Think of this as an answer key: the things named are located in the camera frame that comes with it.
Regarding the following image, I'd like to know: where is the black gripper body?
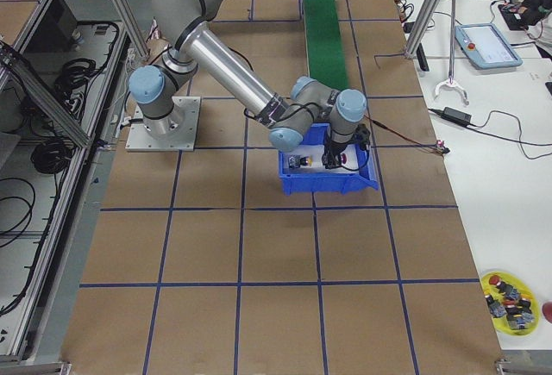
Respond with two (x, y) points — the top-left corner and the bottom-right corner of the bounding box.
(322, 134), (349, 169)

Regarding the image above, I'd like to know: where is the yellow push button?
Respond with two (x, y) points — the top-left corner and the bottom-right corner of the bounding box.
(287, 154), (312, 170)

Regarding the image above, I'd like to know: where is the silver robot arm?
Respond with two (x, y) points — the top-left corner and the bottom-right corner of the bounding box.
(129, 0), (369, 169)

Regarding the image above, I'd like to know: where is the yellow plate of buttons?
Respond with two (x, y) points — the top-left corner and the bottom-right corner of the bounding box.
(480, 271), (540, 336)

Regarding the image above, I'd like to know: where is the white foam pad target bin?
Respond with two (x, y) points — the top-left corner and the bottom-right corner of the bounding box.
(280, 145), (366, 174)

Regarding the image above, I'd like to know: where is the blue bin empty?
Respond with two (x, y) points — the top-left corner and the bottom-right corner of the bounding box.
(279, 123), (379, 195)

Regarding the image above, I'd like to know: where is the green conveyor belt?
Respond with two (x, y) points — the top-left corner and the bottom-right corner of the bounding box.
(302, 0), (349, 91)

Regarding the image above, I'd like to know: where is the black power adapter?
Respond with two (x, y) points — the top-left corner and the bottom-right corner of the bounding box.
(442, 107), (472, 127)

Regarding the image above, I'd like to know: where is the teach pendant tablet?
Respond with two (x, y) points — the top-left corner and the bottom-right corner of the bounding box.
(455, 23), (523, 70)

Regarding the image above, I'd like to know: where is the reacher grabber tool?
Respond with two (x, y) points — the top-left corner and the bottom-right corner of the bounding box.
(434, 0), (469, 106)

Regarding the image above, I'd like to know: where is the red black wire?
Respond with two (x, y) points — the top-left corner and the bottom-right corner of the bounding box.
(364, 116), (449, 155)

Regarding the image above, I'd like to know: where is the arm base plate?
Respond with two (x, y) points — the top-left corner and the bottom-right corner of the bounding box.
(126, 96), (201, 152)

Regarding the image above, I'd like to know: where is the aluminium frame post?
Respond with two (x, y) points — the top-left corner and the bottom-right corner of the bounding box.
(405, 0), (439, 59)

